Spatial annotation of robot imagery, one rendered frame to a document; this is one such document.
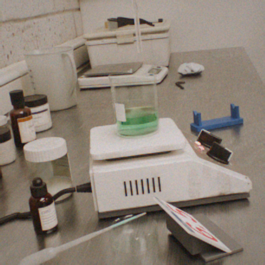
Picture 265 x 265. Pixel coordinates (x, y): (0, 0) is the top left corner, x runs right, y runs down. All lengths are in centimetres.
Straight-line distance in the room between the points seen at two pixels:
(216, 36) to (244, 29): 11
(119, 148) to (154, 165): 5
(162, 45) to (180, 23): 39
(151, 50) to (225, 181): 108
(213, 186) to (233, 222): 5
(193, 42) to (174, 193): 146
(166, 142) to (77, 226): 15
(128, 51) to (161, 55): 11
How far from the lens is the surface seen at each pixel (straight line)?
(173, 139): 57
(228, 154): 59
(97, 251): 52
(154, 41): 160
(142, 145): 55
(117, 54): 162
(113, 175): 55
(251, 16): 198
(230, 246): 50
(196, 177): 57
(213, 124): 88
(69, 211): 62
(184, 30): 198
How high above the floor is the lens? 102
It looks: 17 degrees down
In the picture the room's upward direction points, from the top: 7 degrees counter-clockwise
